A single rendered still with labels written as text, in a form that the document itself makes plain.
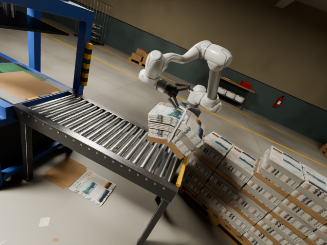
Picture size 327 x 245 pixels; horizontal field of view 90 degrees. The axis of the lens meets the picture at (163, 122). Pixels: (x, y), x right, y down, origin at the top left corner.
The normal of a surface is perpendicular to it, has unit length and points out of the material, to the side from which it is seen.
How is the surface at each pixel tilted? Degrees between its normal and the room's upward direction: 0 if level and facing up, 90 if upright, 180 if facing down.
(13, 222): 0
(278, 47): 90
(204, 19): 90
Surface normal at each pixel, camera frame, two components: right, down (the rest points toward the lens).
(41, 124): -0.28, 0.38
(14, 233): 0.35, -0.82
